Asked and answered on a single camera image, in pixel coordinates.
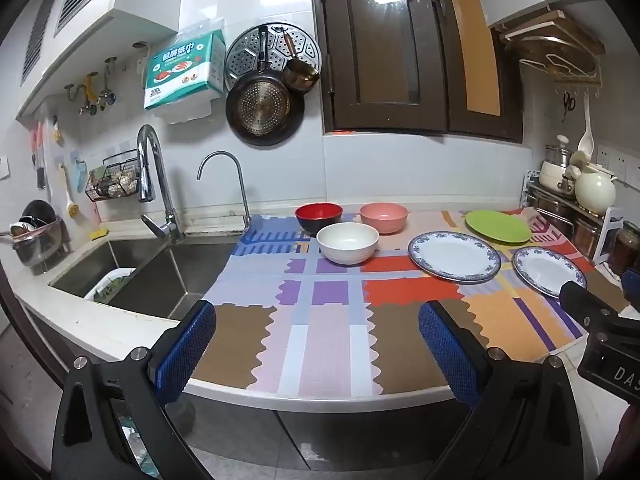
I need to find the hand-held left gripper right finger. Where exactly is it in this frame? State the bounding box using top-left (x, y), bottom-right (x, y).
top-left (418, 301), bottom-right (584, 480)

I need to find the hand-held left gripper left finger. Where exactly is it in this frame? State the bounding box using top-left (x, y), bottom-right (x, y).
top-left (51, 300), bottom-right (218, 480)

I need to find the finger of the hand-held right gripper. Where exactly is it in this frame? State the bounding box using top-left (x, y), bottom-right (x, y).
top-left (621, 269), bottom-right (640, 311)
top-left (558, 281), bottom-right (621, 335)

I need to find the blue-rimmed white plate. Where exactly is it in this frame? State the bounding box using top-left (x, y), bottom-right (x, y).
top-left (511, 246), bottom-right (587, 299)
top-left (407, 231), bottom-right (502, 285)

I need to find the green plate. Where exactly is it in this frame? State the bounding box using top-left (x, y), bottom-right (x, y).
top-left (465, 210), bottom-right (532, 245)

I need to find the white bowl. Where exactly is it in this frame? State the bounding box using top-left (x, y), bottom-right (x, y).
top-left (316, 222), bottom-right (380, 266)

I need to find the pink bowl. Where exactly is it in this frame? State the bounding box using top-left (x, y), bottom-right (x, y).
top-left (359, 203), bottom-right (410, 235)

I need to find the red and black bowl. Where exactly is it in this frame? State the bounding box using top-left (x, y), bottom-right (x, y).
top-left (295, 203), bottom-right (344, 237)

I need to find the person's right forearm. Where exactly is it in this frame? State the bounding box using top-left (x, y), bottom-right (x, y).
top-left (617, 400), bottom-right (640, 480)

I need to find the glass jar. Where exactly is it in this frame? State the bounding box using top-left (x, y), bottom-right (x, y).
top-left (610, 220), bottom-right (640, 273)

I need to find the metal pot shelf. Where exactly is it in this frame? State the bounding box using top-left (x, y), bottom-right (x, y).
top-left (522, 172), bottom-right (626, 263)

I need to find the copper brown pot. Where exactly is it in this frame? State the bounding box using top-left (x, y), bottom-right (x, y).
top-left (570, 212), bottom-right (608, 261)

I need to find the stainless steel sink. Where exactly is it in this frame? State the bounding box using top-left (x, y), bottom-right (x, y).
top-left (48, 237), bottom-right (241, 321)

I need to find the steel pot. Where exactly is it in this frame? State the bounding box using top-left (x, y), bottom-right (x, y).
top-left (532, 192), bottom-right (576, 231)

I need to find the white colander with greens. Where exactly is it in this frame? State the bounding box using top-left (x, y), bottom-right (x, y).
top-left (84, 268), bottom-right (137, 304)

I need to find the cream ceramic kettle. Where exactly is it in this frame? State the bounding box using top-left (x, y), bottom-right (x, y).
top-left (565, 150), bottom-right (618, 215)

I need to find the colourful patchwork mat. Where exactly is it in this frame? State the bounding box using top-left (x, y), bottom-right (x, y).
top-left (186, 210), bottom-right (632, 398)

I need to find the cream pot with lid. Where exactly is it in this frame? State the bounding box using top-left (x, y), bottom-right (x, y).
top-left (538, 135), bottom-right (576, 196)

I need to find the white rice paddle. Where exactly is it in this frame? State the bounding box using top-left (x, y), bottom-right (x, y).
top-left (577, 95), bottom-right (596, 153)

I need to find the thin gooseneck faucet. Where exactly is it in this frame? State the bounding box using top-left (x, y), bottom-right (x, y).
top-left (196, 151), bottom-right (252, 233)

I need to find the white dish brush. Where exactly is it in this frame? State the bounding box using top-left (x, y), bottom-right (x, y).
top-left (57, 162), bottom-right (82, 219)

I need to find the tall chrome pull-out faucet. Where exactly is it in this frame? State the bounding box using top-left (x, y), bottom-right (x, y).
top-left (136, 124), bottom-right (186, 243)

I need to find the metal dish drainer basket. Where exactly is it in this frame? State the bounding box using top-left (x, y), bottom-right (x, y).
top-left (0, 200), bottom-right (68, 268)

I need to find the black frying pan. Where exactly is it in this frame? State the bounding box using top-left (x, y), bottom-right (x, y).
top-left (225, 25), bottom-right (306, 147)

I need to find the wooden cutting board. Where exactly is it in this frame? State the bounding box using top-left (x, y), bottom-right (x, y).
top-left (494, 8), bottom-right (607, 58)

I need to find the green paper towel pack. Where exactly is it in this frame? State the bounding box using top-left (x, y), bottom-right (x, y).
top-left (143, 29), bottom-right (227, 111)

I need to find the small copper ladle pot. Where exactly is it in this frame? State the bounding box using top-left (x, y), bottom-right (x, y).
top-left (281, 30), bottom-right (321, 92)

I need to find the brown framed window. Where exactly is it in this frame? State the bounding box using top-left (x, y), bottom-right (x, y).
top-left (310, 0), bottom-right (526, 143)

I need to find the round metal steamer rack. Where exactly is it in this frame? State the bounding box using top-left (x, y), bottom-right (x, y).
top-left (225, 23), bottom-right (322, 93)

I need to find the white wall outlet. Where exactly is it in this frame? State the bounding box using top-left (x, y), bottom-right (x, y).
top-left (597, 144), bottom-right (640, 186)

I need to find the black wire wall basket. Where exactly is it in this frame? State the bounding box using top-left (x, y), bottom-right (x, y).
top-left (85, 150), bottom-right (143, 203)

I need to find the white wire wall rack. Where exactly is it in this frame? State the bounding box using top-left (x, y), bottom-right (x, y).
top-left (518, 52), bottom-right (603, 92)

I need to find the wall water valve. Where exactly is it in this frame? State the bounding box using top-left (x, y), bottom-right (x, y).
top-left (65, 57), bottom-right (118, 116)

